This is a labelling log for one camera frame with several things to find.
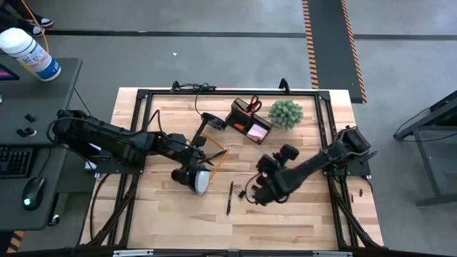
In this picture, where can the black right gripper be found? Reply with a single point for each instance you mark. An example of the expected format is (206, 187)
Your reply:
(271, 189)

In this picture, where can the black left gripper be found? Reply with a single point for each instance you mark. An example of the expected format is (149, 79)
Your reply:
(178, 146)

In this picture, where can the thin black pen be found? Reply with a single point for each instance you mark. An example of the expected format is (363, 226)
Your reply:
(219, 154)

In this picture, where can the black binder clip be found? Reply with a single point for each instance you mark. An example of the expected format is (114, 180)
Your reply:
(242, 195)
(253, 188)

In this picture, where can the pink sticky note pad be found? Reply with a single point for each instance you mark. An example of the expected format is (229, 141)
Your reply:
(257, 133)

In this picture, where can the short orange marker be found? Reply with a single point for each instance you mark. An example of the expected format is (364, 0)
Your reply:
(238, 126)

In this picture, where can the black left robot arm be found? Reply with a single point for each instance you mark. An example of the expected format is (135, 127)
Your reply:
(107, 139)

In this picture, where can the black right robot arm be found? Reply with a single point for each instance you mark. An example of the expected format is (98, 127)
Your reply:
(321, 162)

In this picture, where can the black mesh desk organizer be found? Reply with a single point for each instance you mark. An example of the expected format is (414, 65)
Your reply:
(246, 119)

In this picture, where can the black desk lamp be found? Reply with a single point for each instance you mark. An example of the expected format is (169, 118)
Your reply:
(214, 121)

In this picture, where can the green potted artificial plant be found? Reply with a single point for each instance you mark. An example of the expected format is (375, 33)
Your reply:
(285, 114)

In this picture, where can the white power strip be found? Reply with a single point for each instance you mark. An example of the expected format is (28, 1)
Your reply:
(91, 164)

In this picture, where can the black mat with orange stripes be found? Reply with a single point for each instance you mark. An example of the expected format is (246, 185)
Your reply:
(328, 43)

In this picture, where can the grey metal table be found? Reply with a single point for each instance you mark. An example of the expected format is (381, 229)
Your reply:
(426, 164)

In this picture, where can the black caster wheel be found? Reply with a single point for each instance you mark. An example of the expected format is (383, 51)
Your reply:
(53, 220)

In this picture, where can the dark grey computer desk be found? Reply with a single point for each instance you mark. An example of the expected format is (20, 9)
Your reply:
(53, 89)

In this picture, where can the black computer mouse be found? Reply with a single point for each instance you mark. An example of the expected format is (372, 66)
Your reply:
(34, 192)

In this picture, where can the black keyboard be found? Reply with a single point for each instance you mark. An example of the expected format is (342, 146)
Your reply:
(14, 162)

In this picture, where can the white wipes canister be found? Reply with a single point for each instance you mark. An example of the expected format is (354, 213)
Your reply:
(28, 51)

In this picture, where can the person's shoe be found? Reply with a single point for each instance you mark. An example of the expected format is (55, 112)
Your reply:
(44, 22)
(34, 30)

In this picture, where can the dark screen with red stripe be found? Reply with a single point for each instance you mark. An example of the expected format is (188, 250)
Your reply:
(7, 74)

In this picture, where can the person's leg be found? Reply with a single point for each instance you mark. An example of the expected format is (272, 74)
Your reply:
(12, 7)

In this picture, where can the black aluminium table frame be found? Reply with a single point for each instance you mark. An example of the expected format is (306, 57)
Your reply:
(250, 93)

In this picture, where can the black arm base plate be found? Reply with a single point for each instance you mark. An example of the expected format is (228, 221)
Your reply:
(357, 170)
(107, 168)

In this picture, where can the silver metal bracket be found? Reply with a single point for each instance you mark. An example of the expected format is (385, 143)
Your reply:
(332, 253)
(132, 252)

